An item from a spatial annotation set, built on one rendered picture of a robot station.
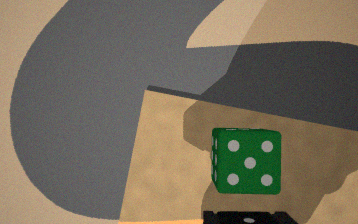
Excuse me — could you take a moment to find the tan flat mat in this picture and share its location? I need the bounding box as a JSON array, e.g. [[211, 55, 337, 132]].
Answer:
[[119, 90, 358, 224]]

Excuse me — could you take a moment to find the green die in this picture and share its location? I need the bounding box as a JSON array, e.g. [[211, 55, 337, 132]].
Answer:
[[211, 128, 281, 195]]

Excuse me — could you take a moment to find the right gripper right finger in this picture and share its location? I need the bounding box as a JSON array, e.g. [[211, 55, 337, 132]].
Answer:
[[272, 211, 298, 224]]

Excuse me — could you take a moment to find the black die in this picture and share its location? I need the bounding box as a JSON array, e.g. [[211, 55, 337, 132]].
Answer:
[[216, 211, 279, 224]]

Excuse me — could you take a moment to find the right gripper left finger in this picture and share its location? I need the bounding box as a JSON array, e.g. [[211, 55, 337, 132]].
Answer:
[[203, 211, 220, 224]]

